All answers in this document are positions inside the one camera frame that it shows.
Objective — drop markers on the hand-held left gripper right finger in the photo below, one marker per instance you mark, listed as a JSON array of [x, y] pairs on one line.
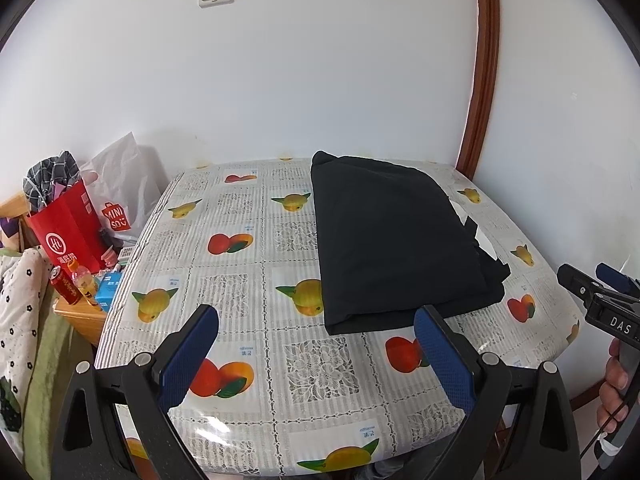
[[445, 355]]

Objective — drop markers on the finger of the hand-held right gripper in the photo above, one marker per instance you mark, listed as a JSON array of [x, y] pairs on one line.
[[575, 282], [617, 277]]

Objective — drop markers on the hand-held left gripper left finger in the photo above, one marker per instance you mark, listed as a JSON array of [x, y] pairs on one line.
[[190, 355]]

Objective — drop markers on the black white blue jacket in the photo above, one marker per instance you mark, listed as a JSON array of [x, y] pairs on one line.
[[390, 240]]

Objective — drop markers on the person's right hand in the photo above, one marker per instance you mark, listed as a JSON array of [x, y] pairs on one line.
[[612, 385]]

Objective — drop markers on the wooden baseboard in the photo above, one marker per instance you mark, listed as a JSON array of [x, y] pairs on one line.
[[587, 397]]

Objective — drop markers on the blue tissue pack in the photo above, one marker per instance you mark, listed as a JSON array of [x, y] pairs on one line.
[[107, 292]]

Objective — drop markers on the fruit print tablecloth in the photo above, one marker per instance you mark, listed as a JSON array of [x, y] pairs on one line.
[[250, 270]]

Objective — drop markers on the wooden nightstand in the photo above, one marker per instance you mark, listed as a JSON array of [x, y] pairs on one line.
[[82, 325]]

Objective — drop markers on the orange drink bottle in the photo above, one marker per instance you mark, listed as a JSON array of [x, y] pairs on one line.
[[86, 285]]

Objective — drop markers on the red drink can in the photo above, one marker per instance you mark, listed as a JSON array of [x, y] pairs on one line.
[[65, 287]]

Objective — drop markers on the green blanket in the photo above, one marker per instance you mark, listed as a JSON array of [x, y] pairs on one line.
[[50, 385]]

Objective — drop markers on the white flower print blanket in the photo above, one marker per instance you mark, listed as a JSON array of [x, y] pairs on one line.
[[20, 320]]

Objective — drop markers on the red paper bag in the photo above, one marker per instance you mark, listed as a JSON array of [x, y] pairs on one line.
[[65, 230]]

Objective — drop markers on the white plastic bag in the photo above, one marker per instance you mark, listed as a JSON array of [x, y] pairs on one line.
[[127, 185]]

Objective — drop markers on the purple cloth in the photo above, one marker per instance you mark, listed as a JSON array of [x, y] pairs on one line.
[[7, 227]]

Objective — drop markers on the grey plaid cloth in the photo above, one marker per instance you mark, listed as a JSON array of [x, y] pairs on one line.
[[47, 175]]

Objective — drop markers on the wooden headboard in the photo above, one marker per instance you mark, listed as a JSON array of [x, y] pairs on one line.
[[12, 207]]

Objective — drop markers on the wooden door frame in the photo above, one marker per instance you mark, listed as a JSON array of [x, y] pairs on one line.
[[482, 85]]

